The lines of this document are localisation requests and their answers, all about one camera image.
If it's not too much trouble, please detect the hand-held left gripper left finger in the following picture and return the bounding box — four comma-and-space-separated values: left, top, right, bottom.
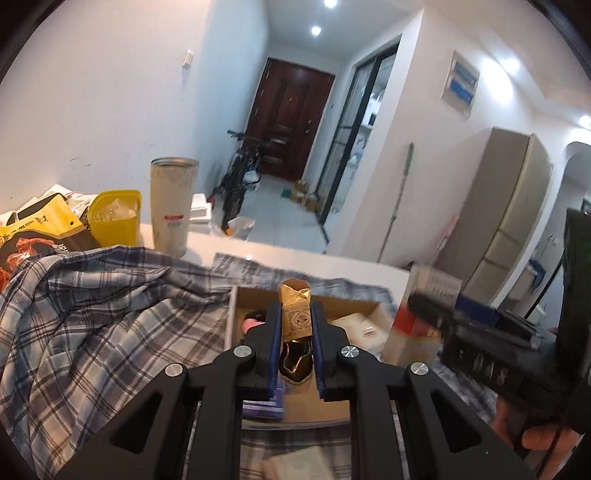
55, 301, 283, 480

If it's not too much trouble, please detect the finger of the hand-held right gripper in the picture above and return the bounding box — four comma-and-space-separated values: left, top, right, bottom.
407, 293, 459, 332
456, 295, 502, 324

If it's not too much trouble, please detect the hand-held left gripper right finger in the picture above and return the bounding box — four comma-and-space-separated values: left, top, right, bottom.
310, 302, 539, 480

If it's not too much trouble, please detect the gold foil packet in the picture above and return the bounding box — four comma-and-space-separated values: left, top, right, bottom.
278, 278, 316, 384

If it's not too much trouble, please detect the red and white box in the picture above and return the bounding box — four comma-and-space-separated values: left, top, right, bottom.
382, 264, 464, 368

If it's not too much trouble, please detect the person's right hand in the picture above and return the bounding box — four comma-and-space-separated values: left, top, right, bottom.
495, 399, 585, 467

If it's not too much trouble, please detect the pink stick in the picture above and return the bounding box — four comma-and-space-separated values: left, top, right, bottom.
431, 217, 461, 260

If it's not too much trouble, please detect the beige refrigerator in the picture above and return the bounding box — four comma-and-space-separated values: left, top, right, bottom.
436, 127, 554, 308

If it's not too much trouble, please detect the white plastic bag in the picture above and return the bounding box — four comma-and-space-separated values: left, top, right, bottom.
226, 216, 256, 241

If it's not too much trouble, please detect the white soap packet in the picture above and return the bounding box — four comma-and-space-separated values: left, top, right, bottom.
261, 447, 334, 480

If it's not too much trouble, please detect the white foam box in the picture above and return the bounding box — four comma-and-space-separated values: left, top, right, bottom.
189, 193, 214, 223

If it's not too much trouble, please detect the black bicycle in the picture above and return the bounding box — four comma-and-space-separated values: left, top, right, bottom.
210, 130, 273, 232

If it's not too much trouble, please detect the tall beige tumbler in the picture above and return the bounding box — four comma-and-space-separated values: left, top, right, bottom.
150, 157, 200, 258

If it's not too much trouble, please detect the blue plaid shirt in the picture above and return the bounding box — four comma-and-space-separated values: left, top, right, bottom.
0, 246, 411, 480

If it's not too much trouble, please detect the black framed glass door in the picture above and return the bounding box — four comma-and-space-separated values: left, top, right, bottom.
318, 39, 402, 227

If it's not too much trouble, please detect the yellow plastic container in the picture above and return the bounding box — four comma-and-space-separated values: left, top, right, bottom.
88, 190, 142, 250

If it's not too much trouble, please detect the dark brown entrance door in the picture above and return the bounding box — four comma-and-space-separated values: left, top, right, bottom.
245, 58, 336, 182

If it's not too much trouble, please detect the white paper packet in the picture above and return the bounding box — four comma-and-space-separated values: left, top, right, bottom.
9, 184, 93, 219

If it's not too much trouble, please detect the yellow snack bag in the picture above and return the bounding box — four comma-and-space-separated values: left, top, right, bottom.
0, 193, 101, 296

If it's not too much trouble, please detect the wall electrical panel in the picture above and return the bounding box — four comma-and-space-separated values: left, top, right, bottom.
441, 50, 481, 121

